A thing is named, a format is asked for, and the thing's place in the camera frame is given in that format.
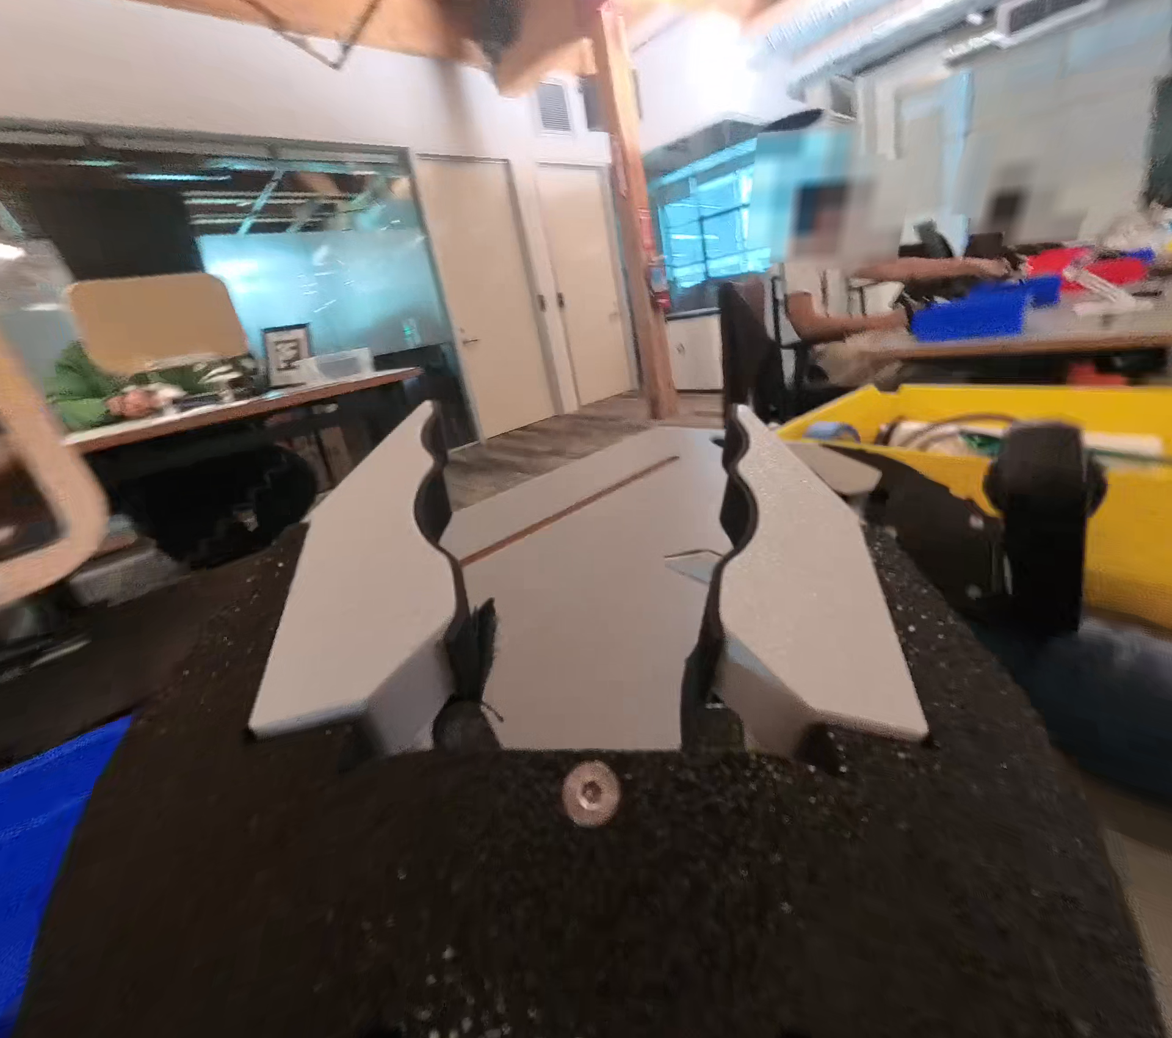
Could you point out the blue tape roll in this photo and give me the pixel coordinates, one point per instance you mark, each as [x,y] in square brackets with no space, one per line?
[832,431]

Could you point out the large paned window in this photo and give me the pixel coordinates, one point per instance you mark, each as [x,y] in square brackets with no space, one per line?
[714,232]

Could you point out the black backdrop board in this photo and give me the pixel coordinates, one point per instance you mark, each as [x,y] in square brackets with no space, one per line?
[110,232]

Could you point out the wooden office desk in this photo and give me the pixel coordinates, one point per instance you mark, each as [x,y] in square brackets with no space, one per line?
[1053,337]

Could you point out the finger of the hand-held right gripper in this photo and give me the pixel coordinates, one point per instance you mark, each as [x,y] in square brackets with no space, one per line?
[848,475]

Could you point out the beige panel on white stand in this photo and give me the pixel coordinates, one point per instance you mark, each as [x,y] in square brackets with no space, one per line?
[155,319]

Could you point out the small blue plastic bin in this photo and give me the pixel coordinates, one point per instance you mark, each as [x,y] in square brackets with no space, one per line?
[966,319]
[1042,289]

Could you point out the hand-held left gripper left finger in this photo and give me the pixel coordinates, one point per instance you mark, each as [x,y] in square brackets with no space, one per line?
[357,599]

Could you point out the beige door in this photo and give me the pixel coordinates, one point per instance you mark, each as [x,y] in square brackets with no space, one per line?
[586,278]
[485,296]

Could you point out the person's right forearm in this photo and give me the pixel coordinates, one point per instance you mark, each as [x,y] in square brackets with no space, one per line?
[1099,709]

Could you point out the brown-topped desk black legs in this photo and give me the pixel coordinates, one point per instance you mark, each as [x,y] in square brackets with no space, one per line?
[229,406]

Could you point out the white duct vent grille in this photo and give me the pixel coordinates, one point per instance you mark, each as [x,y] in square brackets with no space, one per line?
[1053,3]

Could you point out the red plastic bin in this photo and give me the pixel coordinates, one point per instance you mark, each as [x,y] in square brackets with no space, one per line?
[1089,267]

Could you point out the framed marker sign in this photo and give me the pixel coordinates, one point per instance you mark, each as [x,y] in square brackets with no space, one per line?
[286,356]

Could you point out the clear plastic box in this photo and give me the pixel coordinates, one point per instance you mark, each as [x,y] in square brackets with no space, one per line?
[338,365]

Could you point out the yellow plastic bin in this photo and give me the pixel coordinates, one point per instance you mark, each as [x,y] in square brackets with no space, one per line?
[1136,525]

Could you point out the office chair with brown jacket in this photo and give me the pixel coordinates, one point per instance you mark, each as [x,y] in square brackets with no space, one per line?
[751,351]

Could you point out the red fire extinguisher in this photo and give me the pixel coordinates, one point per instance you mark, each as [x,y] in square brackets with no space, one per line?
[659,287]

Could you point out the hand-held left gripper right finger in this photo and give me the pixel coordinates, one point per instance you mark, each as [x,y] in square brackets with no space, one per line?
[815,599]

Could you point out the large blue plastic bin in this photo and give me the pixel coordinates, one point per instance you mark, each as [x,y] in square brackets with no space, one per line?
[45,827]

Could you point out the white recycling cabinet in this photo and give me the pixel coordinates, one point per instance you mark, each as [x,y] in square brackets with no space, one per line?
[694,351]

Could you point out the wooden post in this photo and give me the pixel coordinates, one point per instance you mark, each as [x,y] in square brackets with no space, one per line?
[631,232]

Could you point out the white wall vent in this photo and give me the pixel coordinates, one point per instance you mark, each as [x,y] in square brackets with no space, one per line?
[555,107]

